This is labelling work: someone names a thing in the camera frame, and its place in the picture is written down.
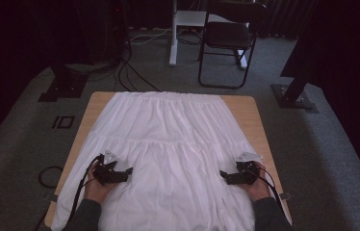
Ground black floor cables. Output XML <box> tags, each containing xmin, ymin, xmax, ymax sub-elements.
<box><xmin>114</xmin><ymin>47</ymin><xmax>162</xmax><ymax>93</ymax></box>

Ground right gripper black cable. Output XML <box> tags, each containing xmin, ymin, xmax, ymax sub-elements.
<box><xmin>251</xmin><ymin>166</ymin><xmax>283</xmax><ymax>210</ymax></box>

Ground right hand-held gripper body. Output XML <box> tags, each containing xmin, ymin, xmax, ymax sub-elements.
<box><xmin>234</xmin><ymin>151</ymin><xmax>263</xmax><ymax>186</ymax></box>

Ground black floor tape mark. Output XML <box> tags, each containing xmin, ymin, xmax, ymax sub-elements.
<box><xmin>52</xmin><ymin>115</ymin><xmax>76</xmax><ymax>130</ymax></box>

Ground white floor cable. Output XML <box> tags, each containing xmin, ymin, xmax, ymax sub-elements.
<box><xmin>129</xmin><ymin>28</ymin><xmax>173</xmax><ymax>45</ymax></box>

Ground white skirt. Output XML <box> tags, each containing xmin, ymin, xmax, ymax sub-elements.
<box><xmin>51</xmin><ymin>90</ymin><xmax>293</xmax><ymax>231</ymax></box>

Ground white desk frame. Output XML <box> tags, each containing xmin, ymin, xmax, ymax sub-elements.
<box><xmin>168</xmin><ymin>0</ymin><xmax>249</xmax><ymax>70</ymax></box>

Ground dark equipment rack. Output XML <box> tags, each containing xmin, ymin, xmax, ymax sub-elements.
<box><xmin>71</xmin><ymin>0</ymin><xmax>133</xmax><ymax>65</ymax></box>

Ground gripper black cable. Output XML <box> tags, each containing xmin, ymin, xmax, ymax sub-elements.
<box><xmin>66</xmin><ymin>154</ymin><xmax>105</xmax><ymax>225</ymax></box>
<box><xmin>251</xmin><ymin>166</ymin><xmax>283</xmax><ymax>210</ymax></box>

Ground black stand base plate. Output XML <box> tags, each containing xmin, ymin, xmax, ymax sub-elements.
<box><xmin>38</xmin><ymin>64</ymin><xmax>90</xmax><ymax>103</ymax></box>

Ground black folding chair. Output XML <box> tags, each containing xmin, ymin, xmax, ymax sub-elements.
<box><xmin>197</xmin><ymin>1</ymin><xmax>268</xmax><ymax>90</ymax></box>

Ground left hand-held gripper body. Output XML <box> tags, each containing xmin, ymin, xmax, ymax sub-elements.
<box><xmin>92</xmin><ymin>149</ymin><xmax>125</xmax><ymax>187</ymax></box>

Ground dark curtain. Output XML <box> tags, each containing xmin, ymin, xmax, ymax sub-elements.
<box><xmin>280</xmin><ymin>0</ymin><xmax>360</xmax><ymax>200</ymax></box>

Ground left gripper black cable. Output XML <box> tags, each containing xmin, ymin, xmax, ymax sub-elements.
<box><xmin>66</xmin><ymin>154</ymin><xmax>105</xmax><ymax>225</ymax></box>

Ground black cable loop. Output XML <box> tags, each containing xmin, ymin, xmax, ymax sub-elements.
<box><xmin>38</xmin><ymin>166</ymin><xmax>64</xmax><ymax>190</ymax></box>

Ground person's left hand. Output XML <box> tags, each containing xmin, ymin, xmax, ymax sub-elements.
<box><xmin>84</xmin><ymin>160</ymin><xmax>118</xmax><ymax>205</ymax></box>

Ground black stand with base plate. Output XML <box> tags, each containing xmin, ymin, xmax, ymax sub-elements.
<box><xmin>270</xmin><ymin>73</ymin><xmax>320</xmax><ymax>114</ymax></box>

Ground person's right hand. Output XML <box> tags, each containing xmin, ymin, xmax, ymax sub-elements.
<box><xmin>239</xmin><ymin>161</ymin><xmax>272</xmax><ymax>202</ymax></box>

